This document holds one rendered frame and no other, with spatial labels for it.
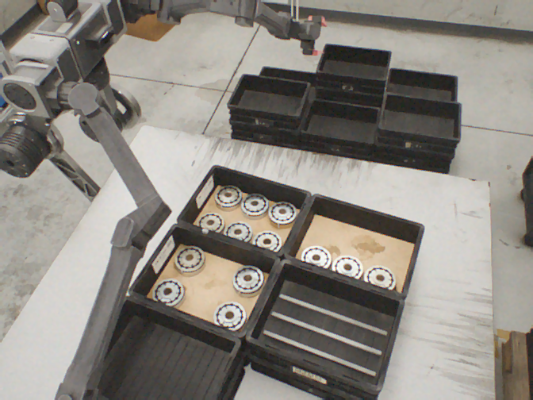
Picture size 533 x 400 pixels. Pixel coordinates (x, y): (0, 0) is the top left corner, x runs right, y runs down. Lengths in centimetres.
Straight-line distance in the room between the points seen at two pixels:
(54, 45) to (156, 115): 219
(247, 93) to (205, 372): 180
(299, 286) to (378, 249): 31
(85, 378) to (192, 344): 52
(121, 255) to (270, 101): 185
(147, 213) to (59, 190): 220
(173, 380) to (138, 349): 15
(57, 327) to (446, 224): 149
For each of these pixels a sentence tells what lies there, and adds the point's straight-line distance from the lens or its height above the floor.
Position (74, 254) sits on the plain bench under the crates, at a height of 70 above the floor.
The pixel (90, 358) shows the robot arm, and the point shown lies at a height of 126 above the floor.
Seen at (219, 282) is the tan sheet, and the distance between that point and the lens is 167.
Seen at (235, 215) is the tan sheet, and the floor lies 83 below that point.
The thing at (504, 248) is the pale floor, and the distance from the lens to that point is 299.
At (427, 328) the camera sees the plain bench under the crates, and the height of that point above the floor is 70.
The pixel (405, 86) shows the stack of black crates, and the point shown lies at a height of 38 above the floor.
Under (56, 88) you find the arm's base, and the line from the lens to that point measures 142.
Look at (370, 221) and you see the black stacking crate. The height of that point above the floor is 88.
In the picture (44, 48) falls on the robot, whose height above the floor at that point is 153.
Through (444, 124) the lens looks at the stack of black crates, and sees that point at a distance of 281.
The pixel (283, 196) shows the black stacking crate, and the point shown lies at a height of 88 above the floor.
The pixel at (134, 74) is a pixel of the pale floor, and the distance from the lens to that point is 410.
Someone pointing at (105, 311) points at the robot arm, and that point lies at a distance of 115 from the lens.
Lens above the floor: 225
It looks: 49 degrees down
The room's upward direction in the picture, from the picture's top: 3 degrees counter-clockwise
